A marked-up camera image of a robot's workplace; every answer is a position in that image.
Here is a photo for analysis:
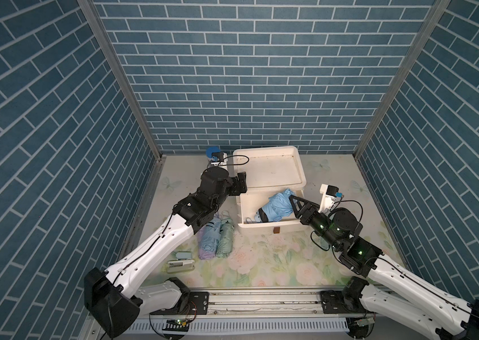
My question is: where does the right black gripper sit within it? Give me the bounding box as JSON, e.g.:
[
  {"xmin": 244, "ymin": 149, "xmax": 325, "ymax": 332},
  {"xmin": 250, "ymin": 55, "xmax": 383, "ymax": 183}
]
[{"xmin": 291, "ymin": 195, "xmax": 341, "ymax": 252}]

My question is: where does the light blue umbrella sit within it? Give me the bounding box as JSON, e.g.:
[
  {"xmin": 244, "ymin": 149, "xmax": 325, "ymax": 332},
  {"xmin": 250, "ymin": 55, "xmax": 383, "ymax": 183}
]
[
  {"xmin": 203, "ymin": 216, "xmax": 221, "ymax": 253},
  {"xmin": 246, "ymin": 188, "xmax": 294, "ymax": 223}
]

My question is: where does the white plastic drawer cabinet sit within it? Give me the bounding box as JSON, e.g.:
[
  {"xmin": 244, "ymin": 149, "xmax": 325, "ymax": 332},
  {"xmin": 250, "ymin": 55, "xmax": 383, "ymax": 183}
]
[{"xmin": 233, "ymin": 146, "xmax": 307, "ymax": 194}]

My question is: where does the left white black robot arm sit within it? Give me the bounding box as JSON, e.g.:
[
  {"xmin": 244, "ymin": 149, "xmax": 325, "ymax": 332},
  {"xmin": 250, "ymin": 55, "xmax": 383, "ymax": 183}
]
[{"xmin": 84, "ymin": 167, "xmax": 247, "ymax": 339}]

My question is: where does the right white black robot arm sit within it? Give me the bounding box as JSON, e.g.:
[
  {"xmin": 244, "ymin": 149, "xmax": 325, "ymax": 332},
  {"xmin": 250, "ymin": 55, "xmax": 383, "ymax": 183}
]
[{"xmin": 289, "ymin": 195, "xmax": 479, "ymax": 339}]

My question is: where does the green folded umbrella left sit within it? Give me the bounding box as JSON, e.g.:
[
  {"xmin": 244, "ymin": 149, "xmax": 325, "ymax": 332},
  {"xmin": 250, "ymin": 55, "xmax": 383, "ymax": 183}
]
[{"xmin": 215, "ymin": 212, "xmax": 235, "ymax": 259}]

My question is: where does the purple folded umbrella left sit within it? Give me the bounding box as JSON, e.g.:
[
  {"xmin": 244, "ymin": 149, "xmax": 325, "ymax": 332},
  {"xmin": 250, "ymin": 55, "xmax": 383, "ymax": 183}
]
[{"xmin": 197, "ymin": 228, "xmax": 215, "ymax": 261}]

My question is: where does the blue lid pencil tube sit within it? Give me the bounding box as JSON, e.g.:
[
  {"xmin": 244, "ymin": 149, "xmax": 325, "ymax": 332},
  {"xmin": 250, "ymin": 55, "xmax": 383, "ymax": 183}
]
[{"xmin": 205, "ymin": 146, "xmax": 222, "ymax": 167}]

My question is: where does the floral table mat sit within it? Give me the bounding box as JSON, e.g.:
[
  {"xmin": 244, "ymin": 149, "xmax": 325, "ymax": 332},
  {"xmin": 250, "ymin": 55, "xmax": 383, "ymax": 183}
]
[{"xmin": 141, "ymin": 155, "xmax": 403, "ymax": 288}]

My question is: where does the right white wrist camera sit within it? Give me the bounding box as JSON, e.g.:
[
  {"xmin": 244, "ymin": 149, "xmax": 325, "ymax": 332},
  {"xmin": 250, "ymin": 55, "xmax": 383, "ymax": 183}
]
[{"xmin": 318, "ymin": 184, "xmax": 343, "ymax": 213}]

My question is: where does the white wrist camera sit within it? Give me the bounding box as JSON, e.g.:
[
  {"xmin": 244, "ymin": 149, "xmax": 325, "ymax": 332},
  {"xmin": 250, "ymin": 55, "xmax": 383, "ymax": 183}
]
[
  {"xmin": 318, "ymin": 184, "xmax": 343, "ymax": 213},
  {"xmin": 206, "ymin": 149, "xmax": 228, "ymax": 168}
]

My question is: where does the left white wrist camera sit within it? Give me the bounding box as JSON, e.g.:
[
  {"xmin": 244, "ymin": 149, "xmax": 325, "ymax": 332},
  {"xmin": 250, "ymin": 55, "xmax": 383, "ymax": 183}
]
[{"xmin": 206, "ymin": 149, "xmax": 228, "ymax": 168}]

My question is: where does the metal base rail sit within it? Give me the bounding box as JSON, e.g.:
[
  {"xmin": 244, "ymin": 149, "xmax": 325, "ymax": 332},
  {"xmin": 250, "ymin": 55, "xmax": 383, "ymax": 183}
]
[{"xmin": 77, "ymin": 285, "xmax": 406, "ymax": 324}]

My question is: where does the white slotted cable duct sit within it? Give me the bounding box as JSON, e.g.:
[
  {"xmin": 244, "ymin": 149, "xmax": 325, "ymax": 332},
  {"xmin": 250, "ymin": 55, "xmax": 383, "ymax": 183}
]
[{"xmin": 126, "ymin": 317, "xmax": 349, "ymax": 336}]

